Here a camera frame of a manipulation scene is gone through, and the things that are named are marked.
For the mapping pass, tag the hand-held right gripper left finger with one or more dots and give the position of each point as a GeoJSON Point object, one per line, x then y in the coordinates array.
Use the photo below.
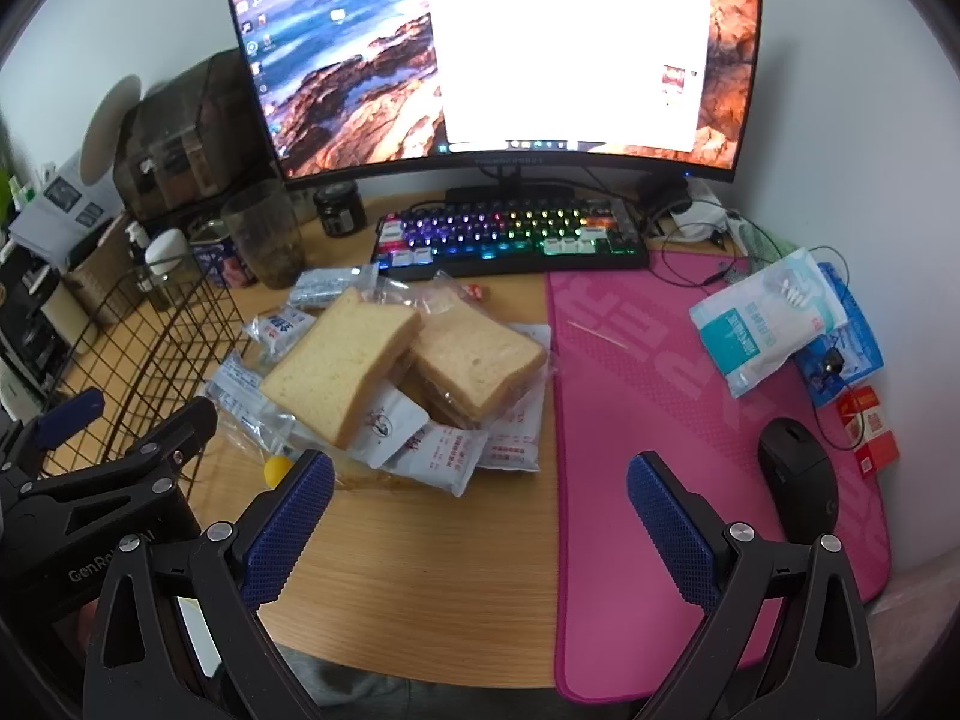
{"type": "Point", "coordinates": [289, 532]}

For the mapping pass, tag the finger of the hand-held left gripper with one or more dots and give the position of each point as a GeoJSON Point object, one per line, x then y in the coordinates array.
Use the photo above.
{"type": "Point", "coordinates": [176, 435]}
{"type": "Point", "coordinates": [67, 412]}

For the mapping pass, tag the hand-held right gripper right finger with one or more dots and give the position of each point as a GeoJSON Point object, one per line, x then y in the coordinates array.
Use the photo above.
{"type": "Point", "coordinates": [675, 540]}

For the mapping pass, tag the yellow ball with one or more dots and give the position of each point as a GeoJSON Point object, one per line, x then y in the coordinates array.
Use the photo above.
{"type": "Point", "coordinates": [276, 469]}

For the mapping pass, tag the white sachet with ink drawing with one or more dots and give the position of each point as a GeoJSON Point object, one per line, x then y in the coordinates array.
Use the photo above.
{"type": "Point", "coordinates": [390, 424]}

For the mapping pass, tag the small white blue packet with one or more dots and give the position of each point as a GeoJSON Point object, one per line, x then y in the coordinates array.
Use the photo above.
{"type": "Point", "coordinates": [283, 330]}

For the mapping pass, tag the bagged white bread slice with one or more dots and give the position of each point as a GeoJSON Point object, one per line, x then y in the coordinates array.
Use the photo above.
{"type": "Point", "coordinates": [480, 364]}
{"type": "Point", "coordinates": [337, 367]}

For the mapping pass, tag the black computer mouse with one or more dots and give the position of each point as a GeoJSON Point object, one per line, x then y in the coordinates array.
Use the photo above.
{"type": "Point", "coordinates": [799, 480]}

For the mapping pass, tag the pink mouse mat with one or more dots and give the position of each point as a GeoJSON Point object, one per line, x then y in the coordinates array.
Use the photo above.
{"type": "Point", "coordinates": [637, 405]}

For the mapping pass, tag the woven storage basket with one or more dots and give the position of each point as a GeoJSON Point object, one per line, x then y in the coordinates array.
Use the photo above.
{"type": "Point", "coordinates": [105, 277]}

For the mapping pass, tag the person's grey clothing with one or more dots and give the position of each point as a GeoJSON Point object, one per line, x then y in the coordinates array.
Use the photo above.
{"type": "Point", "coordinates": [345, 679]}

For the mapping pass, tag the blue tin can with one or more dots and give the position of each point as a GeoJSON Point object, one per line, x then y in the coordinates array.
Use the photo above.
{"type": "Point", "coordinates": [214, 259]}

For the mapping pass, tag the white bottle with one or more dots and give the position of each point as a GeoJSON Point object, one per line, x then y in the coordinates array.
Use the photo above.
{"type": "Point", "coordinates": [166, 249]}

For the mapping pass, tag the white box with photos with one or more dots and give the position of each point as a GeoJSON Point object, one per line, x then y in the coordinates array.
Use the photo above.
{"type": "Point", "coordinates": [64, 202]}

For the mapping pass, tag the clear plastic cup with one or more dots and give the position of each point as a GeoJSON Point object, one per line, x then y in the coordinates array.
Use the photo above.
{"type": "Point", "coordinates": [266, 240]}

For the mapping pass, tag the wooden toothpick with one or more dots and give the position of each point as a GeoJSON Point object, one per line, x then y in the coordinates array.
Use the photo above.
{"type": "Point", "coordinates": [596, 334]}

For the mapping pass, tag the red cardboard box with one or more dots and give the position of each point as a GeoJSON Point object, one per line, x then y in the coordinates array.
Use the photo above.
{"type": "Point", "coordinates": [870, 431]}

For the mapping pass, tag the white teal wipes pack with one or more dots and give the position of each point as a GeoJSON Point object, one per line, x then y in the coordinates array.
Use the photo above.
{"type": "Point", "coordinates": [750, 322]}

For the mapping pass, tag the blue plastic packet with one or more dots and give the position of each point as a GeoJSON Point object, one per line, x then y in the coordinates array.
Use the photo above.
{"type": "Point", "coordinates": [859, 337]}

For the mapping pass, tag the black jar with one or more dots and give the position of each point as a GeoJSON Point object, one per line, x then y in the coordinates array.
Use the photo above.
{"type": "Point", "coordinates": [339, 211]}

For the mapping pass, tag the smoked brown transparent appliance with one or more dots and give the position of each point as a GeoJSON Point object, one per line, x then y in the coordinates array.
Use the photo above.
{"type": "Point", "coordinates": [195, 135]}

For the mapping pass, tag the red candy tube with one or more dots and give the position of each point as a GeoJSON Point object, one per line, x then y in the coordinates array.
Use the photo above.
{"type": "Point", "coordinates": [475, 292]}

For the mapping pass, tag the green cloth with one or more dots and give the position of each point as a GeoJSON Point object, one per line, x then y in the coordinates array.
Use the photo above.
{"type": "Point", "coordinates": [769, 240]}

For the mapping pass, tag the backlit mechanical keyboard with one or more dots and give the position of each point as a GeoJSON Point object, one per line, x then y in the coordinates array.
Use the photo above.
{"type": "Point", "coordinates": [510, 240]}

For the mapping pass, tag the curved computer monitor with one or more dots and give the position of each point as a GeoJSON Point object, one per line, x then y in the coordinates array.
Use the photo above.
{"type": "Point", "coordinates": [360, 60]}

